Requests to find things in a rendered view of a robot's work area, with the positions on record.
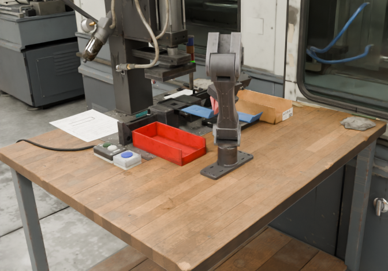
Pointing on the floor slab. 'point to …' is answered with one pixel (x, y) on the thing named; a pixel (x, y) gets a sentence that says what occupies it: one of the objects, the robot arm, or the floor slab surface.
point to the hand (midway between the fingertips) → (215, 111)
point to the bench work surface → (202, 197)
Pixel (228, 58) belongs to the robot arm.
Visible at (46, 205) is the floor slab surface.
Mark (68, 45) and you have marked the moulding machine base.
